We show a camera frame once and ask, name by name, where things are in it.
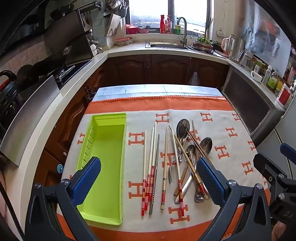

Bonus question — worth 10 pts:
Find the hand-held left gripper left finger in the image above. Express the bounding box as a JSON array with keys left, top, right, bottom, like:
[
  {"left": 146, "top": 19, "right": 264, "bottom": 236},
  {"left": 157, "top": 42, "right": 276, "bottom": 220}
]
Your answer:
[{"left": 25, "top": 156, "right": 102, "bottom": 241}]

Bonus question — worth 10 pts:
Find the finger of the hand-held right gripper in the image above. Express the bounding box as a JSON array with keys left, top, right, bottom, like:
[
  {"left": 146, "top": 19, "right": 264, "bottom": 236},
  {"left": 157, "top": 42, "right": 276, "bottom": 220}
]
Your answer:
[
  {"left": 280, "top": 143, "right": 296, "bottom": 163},
  {"left": 253, "top": 153, "right": 296, "bottom": 205}
]

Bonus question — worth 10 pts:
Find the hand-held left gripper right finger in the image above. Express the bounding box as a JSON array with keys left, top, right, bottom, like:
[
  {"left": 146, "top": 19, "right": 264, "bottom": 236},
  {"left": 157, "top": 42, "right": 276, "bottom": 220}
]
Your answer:
[{"left": 196, "top": 158, "right": 272, "bottom": 241}]

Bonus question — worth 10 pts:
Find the green plastic utensil tray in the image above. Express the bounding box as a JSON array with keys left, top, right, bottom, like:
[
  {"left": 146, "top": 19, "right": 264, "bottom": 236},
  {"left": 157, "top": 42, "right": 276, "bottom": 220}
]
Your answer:
[{"left": 76, "top": 113, "right": 127, "bottom": 226}]

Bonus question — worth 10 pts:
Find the slim rose gold utensil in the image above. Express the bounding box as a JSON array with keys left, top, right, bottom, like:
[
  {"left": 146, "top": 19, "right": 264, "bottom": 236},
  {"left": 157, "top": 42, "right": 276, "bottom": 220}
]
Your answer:
[
  {"left": 186, "top": 131, "right": 210, "bottom": 162},
  {"left": 191, "top": 120, "right": 199, "bottom": 142}
]

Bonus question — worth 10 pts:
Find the metal fork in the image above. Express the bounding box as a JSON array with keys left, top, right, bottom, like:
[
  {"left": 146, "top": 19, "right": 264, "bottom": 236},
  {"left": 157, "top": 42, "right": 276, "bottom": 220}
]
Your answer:
[{"left": 168, "top": 160, "right": 183, "bottom": 185}]

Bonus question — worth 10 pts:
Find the wooden red-tipped chopstick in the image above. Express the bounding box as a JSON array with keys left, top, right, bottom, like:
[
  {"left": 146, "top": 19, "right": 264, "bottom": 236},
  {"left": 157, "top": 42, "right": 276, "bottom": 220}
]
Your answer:
[
  {"left": 168, "top": 126, "right": 208, "bottom": 200},
  {"left": 161, "top": 126, "right": 168, "bottom": 210}
]

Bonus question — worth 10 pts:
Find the metal chopstick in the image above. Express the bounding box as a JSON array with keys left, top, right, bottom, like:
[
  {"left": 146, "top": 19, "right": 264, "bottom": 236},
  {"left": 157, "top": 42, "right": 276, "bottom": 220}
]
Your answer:
[{"left": 149, "top": 134, "right": 160, "bottom": 215}]

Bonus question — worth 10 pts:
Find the grey refrigerator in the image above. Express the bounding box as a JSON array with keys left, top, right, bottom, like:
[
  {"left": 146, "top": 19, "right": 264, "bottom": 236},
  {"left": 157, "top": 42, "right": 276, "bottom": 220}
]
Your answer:
[{"left": 255, "top": 109, "right": 296, "bottom": 163}]

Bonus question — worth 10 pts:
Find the red and white box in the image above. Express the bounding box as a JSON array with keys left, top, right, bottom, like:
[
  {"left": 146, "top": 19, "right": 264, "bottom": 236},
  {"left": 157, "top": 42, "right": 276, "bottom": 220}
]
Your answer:
[{"left": 276, "top": 83, "right": 292, "bottom": 109}]

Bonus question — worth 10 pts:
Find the brown wooden kitchen cabinet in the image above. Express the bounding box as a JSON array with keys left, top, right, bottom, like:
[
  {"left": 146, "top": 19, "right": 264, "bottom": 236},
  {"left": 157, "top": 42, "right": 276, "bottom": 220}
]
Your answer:
[
  {"left": 102, "top": 54, "right": 230, "bottom": 88},
  {"left": 35, "top": 66, "right": 109, "bottom": 186}
]

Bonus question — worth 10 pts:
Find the grey built-in appliance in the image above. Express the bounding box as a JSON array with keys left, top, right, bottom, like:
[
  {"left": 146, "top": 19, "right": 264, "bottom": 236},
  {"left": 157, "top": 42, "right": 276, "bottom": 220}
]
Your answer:
[{"left": 221, "top": 67, "right": 286, "bottom": 142}]

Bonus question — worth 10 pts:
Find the green-labelled oil bottle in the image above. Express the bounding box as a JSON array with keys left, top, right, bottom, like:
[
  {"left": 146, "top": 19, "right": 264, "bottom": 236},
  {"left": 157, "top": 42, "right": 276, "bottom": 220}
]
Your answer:
[{"left": 267, "top": 71, "right": 279, "bottom": 92}]

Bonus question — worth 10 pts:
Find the white plastic bottle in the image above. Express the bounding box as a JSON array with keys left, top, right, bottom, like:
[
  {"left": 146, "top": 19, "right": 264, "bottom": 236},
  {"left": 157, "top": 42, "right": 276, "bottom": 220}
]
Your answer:
[{"left": 262, "top": 65, "right": 273, "bottom": 86}]

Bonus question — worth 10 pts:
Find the orange and cream printed blanket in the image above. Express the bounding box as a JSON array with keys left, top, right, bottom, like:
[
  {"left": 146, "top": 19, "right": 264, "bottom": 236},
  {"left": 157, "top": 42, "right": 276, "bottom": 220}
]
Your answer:
[{"left": 57, "top": 96, "right": 271, "bottom": 234}]

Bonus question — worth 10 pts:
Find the stainless steel splash panel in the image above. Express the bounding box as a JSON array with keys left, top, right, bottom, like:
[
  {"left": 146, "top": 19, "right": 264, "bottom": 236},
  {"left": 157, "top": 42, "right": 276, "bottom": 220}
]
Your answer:
[{"left": 0, "top": 75, "right": 61, "bottom": 167}]

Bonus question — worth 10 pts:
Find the white bowl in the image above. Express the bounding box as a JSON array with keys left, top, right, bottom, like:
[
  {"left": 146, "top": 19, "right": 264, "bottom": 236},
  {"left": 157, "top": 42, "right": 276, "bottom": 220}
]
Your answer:
[{"left": 251, "top": 70, "right": 264, "bottom": 83}]

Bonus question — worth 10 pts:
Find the glass pitcher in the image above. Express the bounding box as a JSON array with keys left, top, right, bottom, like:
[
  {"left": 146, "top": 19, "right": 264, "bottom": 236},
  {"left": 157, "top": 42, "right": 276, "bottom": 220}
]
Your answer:
[{"left": 239, "top": 50, "right": 255, "bottom": 73}]

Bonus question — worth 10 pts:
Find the white plastic bag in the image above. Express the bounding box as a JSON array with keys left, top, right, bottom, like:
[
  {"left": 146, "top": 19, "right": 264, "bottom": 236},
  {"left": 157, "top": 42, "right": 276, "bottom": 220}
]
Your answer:
[{"left": 187, "top": 71, "right": 200, "bottom": 86}]

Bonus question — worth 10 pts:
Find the gas stove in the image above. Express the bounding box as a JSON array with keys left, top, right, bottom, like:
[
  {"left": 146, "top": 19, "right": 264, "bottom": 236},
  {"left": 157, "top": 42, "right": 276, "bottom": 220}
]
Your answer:
[{"left": 54, "top": 65, "right": 77, "bottom": 90}]

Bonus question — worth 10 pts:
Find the pale blue table cover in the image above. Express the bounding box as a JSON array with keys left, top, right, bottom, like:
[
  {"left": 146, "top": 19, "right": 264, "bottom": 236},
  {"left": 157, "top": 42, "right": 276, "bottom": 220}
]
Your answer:
[{"left": 94, "top": 85, "right": 224, "bottom": 102}]

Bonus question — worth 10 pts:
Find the white and pink kettle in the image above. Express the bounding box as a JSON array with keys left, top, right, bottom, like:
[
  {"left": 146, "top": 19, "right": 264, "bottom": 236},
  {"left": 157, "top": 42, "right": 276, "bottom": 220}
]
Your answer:
[{"left": 221, "top": 34, "right": 237, "bottom": 58}]

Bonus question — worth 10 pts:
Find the black wok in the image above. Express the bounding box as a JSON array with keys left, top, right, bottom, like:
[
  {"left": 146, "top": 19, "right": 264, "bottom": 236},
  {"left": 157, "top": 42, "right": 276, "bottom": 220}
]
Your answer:
[{"left": 17, "top": 64, "right": 41, "bottom": 87}]

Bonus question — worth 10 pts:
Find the metal colander with greens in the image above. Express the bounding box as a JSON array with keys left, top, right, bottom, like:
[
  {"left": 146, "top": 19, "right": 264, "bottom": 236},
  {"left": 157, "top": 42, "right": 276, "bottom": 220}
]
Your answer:
[{"left": 192, "top": 37, "right": 213, "bottom": 53}]

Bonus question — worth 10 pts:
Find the pink patterned bowl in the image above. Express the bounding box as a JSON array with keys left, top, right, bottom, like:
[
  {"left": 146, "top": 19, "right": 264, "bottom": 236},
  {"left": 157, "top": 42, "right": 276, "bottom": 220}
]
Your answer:
[{"left": 115, "top": 37, "right": 131, "bottom": 46}]

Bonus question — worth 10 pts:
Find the steel sink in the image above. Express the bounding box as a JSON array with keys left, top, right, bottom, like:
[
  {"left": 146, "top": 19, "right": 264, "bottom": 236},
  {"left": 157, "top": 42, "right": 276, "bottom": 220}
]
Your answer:
[{"left": 145, "top": 41, "right": 192, "bottom": 50}]

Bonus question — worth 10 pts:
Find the metal faucet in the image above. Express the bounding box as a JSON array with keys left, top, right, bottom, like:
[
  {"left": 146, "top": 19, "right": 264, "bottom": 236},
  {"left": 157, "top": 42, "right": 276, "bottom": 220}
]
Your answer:
[{"left": 177, "top": 17, "right": 188, "bottom": 46}]

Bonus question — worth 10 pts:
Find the wooden cutting board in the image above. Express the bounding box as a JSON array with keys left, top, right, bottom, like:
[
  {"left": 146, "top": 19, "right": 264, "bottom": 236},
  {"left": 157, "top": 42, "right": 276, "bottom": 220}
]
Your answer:
[{"left": 105, "top": 13, "right": 127, "bottom": 44}]

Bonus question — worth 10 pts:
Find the red plastic basin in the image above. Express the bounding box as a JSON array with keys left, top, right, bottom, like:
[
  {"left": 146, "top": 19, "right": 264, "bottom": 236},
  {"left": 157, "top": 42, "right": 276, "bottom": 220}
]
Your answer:
[{"left": 125, "top": 23, "right": 139, "bottom": 34}]

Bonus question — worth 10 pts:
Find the kitchen window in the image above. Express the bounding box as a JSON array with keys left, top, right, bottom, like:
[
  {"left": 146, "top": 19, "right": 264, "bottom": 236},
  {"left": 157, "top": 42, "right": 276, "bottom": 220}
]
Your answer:
[{"left": 129, "top": 0, "right": 212, "bottom": 29}]

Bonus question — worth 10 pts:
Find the black cooker with handle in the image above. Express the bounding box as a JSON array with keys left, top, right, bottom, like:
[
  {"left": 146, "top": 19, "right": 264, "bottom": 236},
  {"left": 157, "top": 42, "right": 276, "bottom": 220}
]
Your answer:
[{"left": 0, "top": 70, "right": 20, "bottom": 139}]

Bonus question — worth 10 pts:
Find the clear plastic wall sheet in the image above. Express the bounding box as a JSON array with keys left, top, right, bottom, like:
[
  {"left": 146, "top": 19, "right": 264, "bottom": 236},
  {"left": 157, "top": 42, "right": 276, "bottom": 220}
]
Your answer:
[{"left": 240, "top": 0, "right": 292, "bottom": 77}]

